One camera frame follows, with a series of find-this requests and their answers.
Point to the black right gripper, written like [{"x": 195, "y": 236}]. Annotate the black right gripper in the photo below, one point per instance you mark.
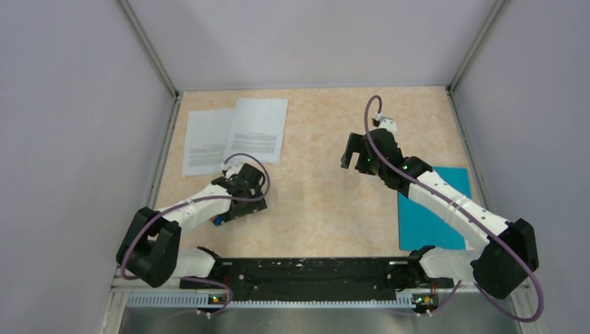
[{"x": 357, "y": 144}]

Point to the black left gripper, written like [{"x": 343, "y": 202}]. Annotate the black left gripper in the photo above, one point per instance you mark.
[{"x": 251, "y": 207}]

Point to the printed paper sheet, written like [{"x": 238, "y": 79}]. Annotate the printed paper sheet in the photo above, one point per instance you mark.
[
  {"x": 205, "y": 141},
  {"x": 257, "y": 129}
]

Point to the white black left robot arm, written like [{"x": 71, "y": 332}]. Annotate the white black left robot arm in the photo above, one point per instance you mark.
[{"x": 150, "y": 250}]

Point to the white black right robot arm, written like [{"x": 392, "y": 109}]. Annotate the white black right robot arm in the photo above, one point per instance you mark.
[{"x": 502, "y": 254}]

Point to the orange blue toy truck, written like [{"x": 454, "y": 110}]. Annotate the orange blue toy truck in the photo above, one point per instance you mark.
[{"x": 218, "y": 220}]

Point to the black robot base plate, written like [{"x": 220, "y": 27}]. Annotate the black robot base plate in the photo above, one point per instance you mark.
[{"x": 321, "y": 279}]

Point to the aluminium frame rail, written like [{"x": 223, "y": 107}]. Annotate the aluminium frame rail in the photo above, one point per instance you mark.
[{"x": 209, "y": 296}]

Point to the right aluminium corner post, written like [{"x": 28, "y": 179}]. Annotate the right aluminium corner post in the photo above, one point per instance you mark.
[{"x": 481, "y": 37}]

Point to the aluminium corner post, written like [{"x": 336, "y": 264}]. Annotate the aluminium corner post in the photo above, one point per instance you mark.
[
  {"x": 148, "y": 49},
  {"x": 481, "y": 37}
]

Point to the left aluminium corner post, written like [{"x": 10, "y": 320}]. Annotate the left aluminium corner post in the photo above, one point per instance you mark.
[{"x": 148, "y": 49}]

